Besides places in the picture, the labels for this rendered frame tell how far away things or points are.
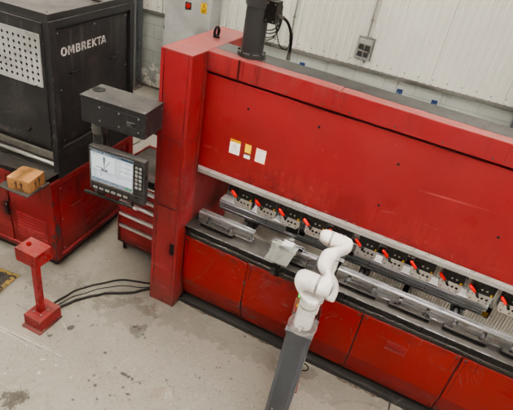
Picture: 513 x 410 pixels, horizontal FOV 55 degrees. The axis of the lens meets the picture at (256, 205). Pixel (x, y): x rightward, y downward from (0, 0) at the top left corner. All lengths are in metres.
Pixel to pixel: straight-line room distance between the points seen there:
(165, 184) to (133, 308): 1.28
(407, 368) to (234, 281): 1.51
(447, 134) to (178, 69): 1.75
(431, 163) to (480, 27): 4.27
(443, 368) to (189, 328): 2.07
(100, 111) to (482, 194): 2.49
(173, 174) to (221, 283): 1.06
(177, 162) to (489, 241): 2.20
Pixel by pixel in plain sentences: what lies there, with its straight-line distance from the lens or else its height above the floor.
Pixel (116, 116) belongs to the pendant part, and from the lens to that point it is 3.42.
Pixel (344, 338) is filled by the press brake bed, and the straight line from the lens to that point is 4.02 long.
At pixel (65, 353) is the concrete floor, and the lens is 4.29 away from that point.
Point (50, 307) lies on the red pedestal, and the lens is 4.47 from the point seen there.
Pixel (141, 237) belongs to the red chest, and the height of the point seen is 0.28.
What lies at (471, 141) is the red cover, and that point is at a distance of 3.12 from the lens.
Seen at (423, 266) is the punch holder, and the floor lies 1.29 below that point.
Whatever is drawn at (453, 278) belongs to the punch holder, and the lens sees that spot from 3.59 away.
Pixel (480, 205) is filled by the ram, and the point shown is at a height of 1.87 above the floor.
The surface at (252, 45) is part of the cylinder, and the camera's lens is 3.41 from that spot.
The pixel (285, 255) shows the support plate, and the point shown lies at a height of 1.00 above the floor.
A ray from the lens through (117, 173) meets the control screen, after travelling 3.59.
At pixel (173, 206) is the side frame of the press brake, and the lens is 3.89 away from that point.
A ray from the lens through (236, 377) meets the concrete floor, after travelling 4.14.
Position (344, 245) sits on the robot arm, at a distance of 3.15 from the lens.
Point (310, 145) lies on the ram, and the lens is 3.35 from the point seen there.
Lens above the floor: 3.30
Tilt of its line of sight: 33 degrees down
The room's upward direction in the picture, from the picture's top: 11 degrees clockwise
